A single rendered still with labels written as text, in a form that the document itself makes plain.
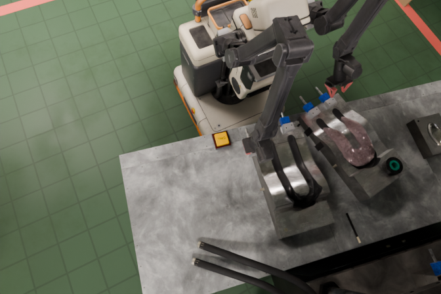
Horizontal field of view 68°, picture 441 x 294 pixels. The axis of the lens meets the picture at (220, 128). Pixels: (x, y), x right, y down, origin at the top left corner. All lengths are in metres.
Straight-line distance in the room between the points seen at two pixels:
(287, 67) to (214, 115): 1.31
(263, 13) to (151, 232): 1.04
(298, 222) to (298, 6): 0.92
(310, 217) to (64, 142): 1.84
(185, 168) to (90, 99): 1.35
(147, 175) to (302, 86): 1.66
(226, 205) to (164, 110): 1.23
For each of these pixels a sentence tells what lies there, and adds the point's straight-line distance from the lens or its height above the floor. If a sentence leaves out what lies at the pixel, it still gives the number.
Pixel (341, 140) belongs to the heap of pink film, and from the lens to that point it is 1.64.
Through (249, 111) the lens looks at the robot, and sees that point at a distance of 2.30.
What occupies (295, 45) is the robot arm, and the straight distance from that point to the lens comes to 0.97.
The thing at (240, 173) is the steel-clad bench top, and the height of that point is 0.80.
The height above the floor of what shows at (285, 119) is 0.90.
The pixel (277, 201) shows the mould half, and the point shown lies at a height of 0.93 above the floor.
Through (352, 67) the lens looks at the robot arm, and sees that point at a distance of 1.48.
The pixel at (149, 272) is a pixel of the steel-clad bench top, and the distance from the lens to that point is 1.55.
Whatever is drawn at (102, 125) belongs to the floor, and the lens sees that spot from 2.62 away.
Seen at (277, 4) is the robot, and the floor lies 1.38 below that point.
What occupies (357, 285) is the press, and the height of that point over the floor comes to 0.78.
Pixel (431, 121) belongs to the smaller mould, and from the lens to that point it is 2.00.
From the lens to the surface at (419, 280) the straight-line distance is 1.79.
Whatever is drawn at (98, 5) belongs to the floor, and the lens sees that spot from 3.26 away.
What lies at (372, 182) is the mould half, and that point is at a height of 0.91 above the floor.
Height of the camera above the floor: 2.34
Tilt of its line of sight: 68 degrees down
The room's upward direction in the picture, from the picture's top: 11 degrees clockwise
